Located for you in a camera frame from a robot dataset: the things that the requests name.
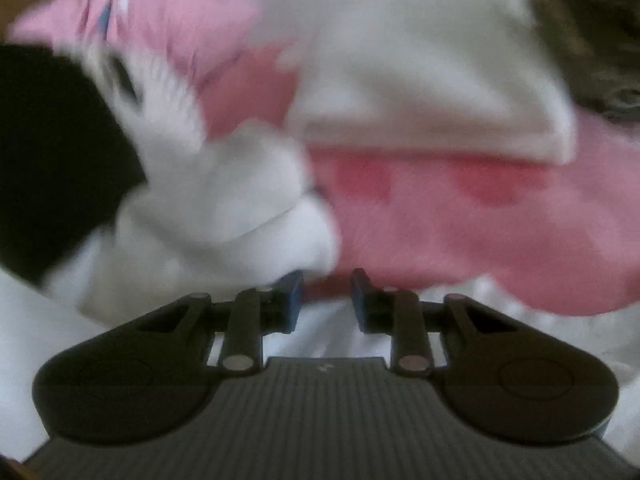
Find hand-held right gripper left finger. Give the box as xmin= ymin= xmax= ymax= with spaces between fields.
xmin=135 ymin=270 xmax=305 ymax=373

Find white bear-print sweatshirt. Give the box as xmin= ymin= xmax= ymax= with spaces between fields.
xmin=0 ymin=125 xmax=640 ymax=461

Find pink floral blanket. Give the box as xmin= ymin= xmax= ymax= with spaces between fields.
xmin=200 ymin=45 xmax=640 ymax=317

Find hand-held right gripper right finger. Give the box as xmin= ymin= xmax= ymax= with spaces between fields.
xmin=351 ymin=267 xmax=521 ymax=375

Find dark plaid folded garment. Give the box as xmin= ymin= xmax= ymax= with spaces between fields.
xmin=510 ymin=0 xmax=640 ymax=122

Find pale pink folded garment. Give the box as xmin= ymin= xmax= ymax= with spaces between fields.
xmin=280 ymin=0 xmax=576 ymax=166

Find black garment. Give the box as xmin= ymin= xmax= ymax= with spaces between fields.
xmin=0 ymin=45 xmax=147 ymax=286

